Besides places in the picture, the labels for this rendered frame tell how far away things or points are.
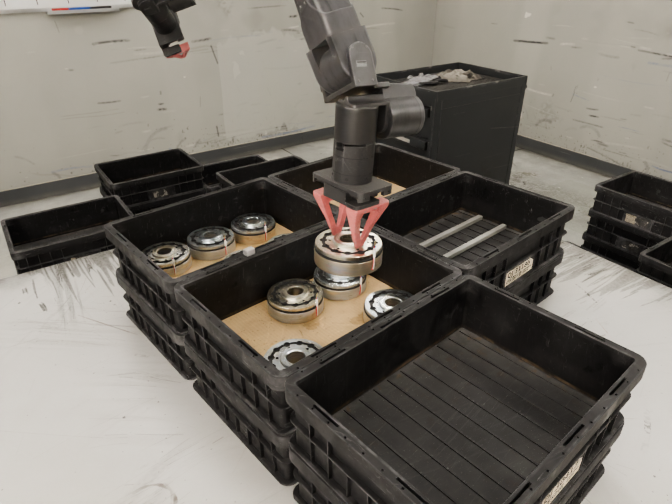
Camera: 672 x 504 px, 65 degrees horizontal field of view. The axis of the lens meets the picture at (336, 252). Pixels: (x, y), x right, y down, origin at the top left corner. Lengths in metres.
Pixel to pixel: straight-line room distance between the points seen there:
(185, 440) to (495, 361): 0.53
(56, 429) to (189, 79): 3.24
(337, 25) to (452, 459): 0.57
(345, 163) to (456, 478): 0.43
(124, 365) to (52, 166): 2.90
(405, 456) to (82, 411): 0.59
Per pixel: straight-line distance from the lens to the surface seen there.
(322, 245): 0.78
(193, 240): 1.19
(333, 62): 0.71
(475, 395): 0.84
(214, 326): 0.80
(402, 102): 0.75
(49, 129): 3.87
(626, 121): 4.21
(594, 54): 4.30
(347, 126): 0.70
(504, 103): 2.70
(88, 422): 1.04
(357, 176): 0.72
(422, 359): 0.88
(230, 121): 4.21
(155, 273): 0.95
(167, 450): 0.95
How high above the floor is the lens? 1.40
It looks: 30 degrees down
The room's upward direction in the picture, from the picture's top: straight up
